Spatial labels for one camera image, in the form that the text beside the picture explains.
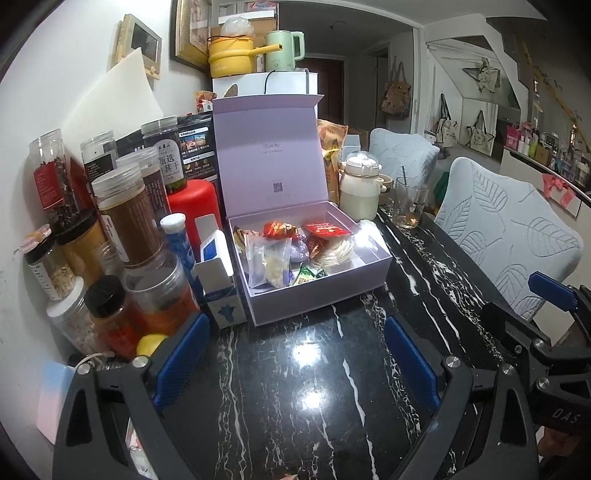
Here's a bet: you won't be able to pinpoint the brown patterned tote bag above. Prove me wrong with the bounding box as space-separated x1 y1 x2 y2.
379 60 411 121

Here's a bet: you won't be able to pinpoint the pale green kettle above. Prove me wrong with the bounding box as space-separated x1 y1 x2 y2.
264 30 305 72

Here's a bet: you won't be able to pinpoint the white carton blue figure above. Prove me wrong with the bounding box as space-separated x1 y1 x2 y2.
194 258 247 329

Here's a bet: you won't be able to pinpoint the white refrigerator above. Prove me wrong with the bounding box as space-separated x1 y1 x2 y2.
212 70 319 100

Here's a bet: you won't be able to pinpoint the black lid red spice shaker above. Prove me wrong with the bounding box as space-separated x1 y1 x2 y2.
85 275 144 356

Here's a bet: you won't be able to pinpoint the lilac gift box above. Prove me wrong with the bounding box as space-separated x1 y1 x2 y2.
212 93 393 327

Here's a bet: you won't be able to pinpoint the short jar amber contents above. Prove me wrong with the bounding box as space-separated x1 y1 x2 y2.
124 251 199 335

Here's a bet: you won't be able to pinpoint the dark wooden door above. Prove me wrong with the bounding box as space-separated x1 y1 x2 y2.
305 58 345 123

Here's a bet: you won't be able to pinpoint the cream tote bag black handles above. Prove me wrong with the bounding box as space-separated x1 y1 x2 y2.
434 93 460 146
464 110 497 155

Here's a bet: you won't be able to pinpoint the long red snack packet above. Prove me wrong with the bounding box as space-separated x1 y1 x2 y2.
302 222 354 259

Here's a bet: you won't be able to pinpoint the row of small bottles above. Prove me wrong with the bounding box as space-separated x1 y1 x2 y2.
505 120 591 185

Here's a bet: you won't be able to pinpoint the pastel paper card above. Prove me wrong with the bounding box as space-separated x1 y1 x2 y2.
37 362 79 444

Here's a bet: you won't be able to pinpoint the white cable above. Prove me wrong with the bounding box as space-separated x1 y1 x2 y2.
69 353 114 370

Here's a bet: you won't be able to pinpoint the clear bag of white coils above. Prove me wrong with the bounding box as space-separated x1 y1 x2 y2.
309 237 356 268

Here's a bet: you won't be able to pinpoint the dark label plastic jar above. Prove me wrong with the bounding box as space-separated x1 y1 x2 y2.
141 116 188 195

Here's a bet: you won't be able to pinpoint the small silver lid jar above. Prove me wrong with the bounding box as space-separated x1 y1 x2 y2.
80 130 118 181

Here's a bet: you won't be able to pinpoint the yellow pot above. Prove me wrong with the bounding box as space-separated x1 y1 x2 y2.
207 37 284 78

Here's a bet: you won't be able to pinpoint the beige wall intercom panel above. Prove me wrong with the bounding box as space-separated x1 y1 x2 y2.
111 14 162 80

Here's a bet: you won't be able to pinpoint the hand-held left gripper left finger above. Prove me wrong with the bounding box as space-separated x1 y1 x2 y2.
53 311 211 480

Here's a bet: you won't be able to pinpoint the blue and white box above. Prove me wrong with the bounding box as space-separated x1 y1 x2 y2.
194 215 234 278

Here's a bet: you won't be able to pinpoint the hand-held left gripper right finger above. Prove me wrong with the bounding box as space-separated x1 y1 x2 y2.
384 316 539 480

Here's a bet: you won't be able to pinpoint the red canister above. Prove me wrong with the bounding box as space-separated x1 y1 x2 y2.
166 180 222 252

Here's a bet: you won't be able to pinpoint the gold framed picture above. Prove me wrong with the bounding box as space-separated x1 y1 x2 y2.
170 0 213 72

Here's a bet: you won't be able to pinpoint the purple sachet pouch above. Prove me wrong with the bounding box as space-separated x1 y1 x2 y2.
288 235 310 264

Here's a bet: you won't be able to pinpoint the black lid jar of flakes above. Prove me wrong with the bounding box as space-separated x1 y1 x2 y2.
23 237 77 301

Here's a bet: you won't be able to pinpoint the white lid jar of oats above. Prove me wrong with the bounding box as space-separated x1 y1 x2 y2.
46 288 107 356

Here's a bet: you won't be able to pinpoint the blue tube white cap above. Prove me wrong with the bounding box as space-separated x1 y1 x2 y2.
160 213 204 305

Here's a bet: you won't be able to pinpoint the black lid yellow spice jar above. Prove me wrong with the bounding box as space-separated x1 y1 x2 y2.
54 210 109 287

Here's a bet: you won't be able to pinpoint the small leaf-pattern covered chair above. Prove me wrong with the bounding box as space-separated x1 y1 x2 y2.
369 128 440 195

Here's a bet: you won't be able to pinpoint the yellow lemon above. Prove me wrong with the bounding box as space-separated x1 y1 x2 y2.
136 333 169 357

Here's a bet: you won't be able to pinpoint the large leaf-pattern covered chair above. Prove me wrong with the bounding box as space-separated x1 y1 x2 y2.
434 157 585 321

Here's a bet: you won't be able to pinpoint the clear glass cup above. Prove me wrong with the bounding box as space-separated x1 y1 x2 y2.
393 166 430 230

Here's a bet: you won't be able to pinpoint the white ceramic lidded jar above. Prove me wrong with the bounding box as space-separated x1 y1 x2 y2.
339 151 386 221

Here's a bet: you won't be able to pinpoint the green triangular packet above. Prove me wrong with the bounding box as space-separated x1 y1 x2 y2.
291 265 328 287

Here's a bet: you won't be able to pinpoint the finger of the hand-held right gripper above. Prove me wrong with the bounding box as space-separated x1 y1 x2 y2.
480 302 552 374
529 272 591 333

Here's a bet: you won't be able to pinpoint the pink ribbon bow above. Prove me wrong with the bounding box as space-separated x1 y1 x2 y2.
542 173 578 201

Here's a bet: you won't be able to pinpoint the orange printed snack bag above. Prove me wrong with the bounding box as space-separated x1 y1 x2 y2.
316 119 349 206

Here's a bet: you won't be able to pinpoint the person's right hand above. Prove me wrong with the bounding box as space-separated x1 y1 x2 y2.
537 428 591 459

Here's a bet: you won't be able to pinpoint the clear plastic bag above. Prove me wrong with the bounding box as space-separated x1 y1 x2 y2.
219 16 254 40

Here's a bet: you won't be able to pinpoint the plastic jar brown granules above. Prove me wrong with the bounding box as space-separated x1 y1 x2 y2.
91 166 162 268

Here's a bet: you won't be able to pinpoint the white foam board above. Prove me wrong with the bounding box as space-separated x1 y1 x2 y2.
60 47 164 144

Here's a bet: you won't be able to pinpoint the plastic jar red contents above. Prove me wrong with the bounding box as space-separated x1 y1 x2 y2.
29 129 81 227

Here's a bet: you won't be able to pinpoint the clear zip bag white slices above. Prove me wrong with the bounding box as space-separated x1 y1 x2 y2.
244 233 294 289

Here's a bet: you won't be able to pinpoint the black printed box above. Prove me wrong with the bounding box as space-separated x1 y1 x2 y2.
115 114 218 185

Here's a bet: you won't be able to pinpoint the plastic jar dark powder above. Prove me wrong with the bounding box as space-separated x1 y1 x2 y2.
115 147 160 217

